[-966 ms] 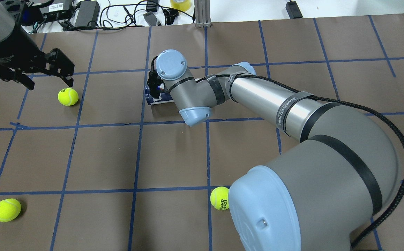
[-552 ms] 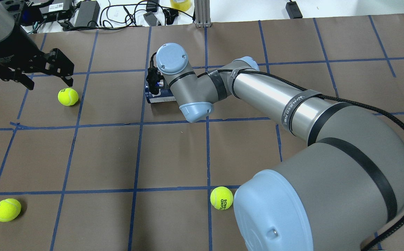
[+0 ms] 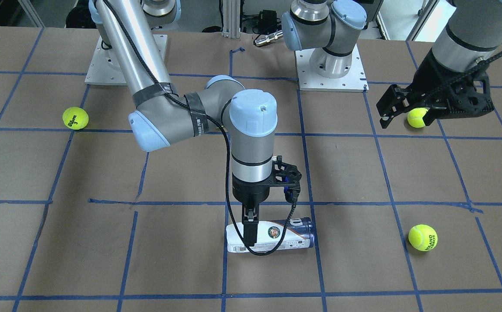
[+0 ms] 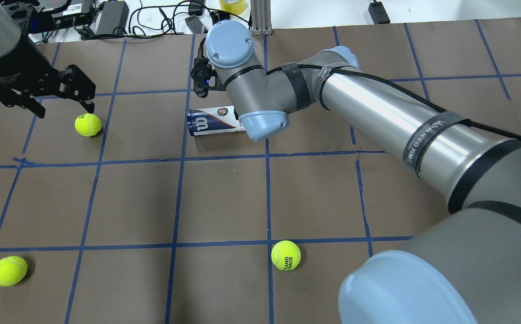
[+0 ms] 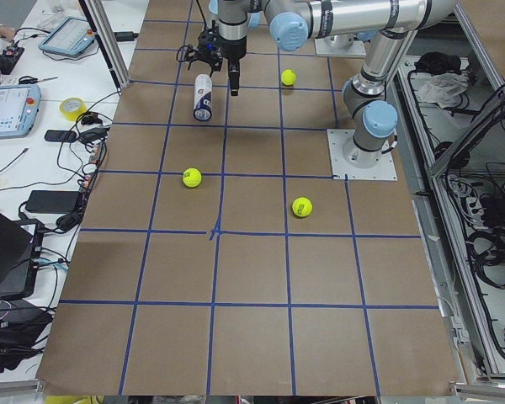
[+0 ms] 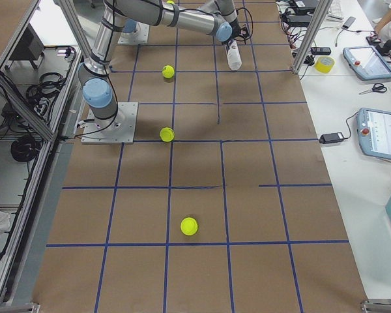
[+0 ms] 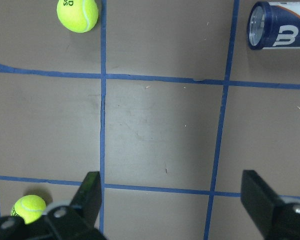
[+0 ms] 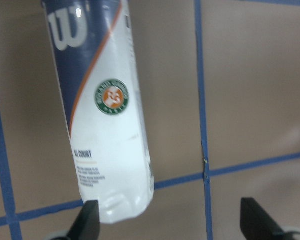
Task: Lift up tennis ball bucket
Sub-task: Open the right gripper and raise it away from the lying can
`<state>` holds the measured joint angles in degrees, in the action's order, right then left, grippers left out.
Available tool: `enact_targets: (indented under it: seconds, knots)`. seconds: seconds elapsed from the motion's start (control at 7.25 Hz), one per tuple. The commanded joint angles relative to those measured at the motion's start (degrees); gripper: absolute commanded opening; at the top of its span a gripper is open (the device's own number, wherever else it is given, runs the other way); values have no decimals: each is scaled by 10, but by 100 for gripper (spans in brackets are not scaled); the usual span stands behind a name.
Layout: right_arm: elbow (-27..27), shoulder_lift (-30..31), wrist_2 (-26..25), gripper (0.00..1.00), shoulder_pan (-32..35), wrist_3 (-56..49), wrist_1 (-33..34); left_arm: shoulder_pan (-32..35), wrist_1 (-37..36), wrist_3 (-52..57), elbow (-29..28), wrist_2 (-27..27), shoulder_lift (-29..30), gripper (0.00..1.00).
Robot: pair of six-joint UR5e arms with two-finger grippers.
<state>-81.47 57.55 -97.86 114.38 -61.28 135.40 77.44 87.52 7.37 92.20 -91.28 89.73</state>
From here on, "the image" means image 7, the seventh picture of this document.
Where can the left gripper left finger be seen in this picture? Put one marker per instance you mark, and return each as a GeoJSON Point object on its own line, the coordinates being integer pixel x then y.
{"type": "Point", "coordinates": [73, 221]}

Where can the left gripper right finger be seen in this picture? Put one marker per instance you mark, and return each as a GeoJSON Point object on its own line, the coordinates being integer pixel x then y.
{"type": "Point", "coordinates": [276, 217]}

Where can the Wilson tennis ball can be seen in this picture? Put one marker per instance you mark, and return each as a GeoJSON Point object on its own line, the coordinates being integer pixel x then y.
{"type": "Point", "coordinates": [274, 25]}

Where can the tennis ball centre back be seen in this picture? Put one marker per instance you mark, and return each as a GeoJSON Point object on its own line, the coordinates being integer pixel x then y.
{"type": "Point", "coordinates": [29, 208]}

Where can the tennis ball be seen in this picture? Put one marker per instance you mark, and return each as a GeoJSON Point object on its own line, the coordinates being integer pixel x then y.
{"type": "Point", "coordinates": [79, 16]}
{"type": "Point", "coordinates": [29, 208]}

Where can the tennis ball front left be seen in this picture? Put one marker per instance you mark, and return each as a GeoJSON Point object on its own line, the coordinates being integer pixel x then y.
{"type": "Point", "coordinates": [79, 16]}

